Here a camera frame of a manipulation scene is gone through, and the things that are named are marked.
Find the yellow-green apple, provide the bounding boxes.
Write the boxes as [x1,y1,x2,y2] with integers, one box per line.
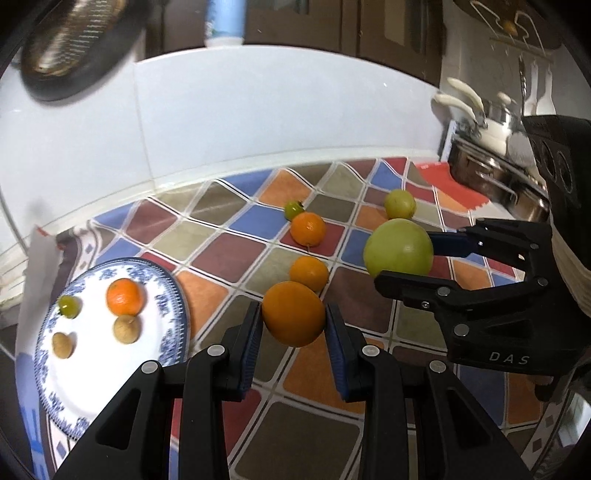
[384,189,417,219]

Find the colourful checkered table mat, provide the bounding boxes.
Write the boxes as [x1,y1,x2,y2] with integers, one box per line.
[27,156,551,480]

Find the tangerine on plate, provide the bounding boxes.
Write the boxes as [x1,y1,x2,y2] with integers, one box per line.
[106,278,144,316]

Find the small green tangerine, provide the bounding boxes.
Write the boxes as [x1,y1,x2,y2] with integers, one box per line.
[283,201,304,222]

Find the steel pots with white handles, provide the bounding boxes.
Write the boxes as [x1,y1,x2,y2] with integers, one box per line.
[433,77,550,222]

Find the small green fruit on plate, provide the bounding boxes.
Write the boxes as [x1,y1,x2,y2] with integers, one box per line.
[57,295,81,319]

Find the orange tangerine with stem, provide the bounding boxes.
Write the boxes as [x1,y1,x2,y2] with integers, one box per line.
[290,212,327,248]

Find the blue pump soap bottle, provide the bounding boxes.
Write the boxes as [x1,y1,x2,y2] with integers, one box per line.
[204,0,247,48]

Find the dark wooden window frame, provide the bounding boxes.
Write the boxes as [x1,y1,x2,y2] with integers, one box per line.
[147,0,447,86]

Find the blue white porcelain plate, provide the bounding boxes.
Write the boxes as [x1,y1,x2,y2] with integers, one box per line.
[34,257,189,440]

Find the black frying pan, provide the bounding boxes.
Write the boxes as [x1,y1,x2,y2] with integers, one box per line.
[21,0,154,102]

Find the large orange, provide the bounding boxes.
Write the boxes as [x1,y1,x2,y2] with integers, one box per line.
[262,281,325,348]

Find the brown longan fruit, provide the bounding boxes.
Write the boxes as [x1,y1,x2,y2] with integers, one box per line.
[52,332,74,359]
[113,315,141,344]

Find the small orange tangerine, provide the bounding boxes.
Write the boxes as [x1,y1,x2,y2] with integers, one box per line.
[288,256,329,292]

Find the large green apple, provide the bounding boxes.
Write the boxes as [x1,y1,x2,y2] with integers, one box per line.
[363,219,434,278]

